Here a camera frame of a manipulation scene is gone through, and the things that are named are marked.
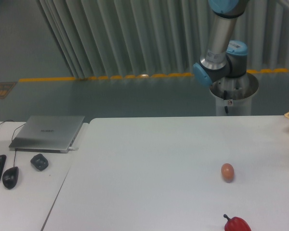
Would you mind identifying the small black plastic holder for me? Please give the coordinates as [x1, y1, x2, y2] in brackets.
[30, 154, 49, 171]

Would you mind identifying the red bell pepper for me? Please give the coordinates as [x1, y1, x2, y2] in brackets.
[223, 214, 251, 231]

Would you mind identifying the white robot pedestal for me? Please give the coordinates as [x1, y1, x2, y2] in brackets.
[210, 73, 259, 116]

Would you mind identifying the silver closed laptop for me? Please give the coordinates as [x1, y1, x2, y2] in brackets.
[9, 115, 85, 153]

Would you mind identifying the black pedestal cable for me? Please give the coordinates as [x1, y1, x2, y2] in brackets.
[223, 90, 229, 116]

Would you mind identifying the black mouse cable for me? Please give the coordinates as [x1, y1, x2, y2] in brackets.
[11, 125, 26, 167]

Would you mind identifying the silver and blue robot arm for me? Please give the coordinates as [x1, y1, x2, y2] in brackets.
[193, 0, 289, 86]

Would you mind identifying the black computer mouse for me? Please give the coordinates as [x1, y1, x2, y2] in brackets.
[2, 167, 19, 190]

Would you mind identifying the brown egg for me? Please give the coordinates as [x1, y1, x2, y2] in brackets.
[221, 163, 235, 182]

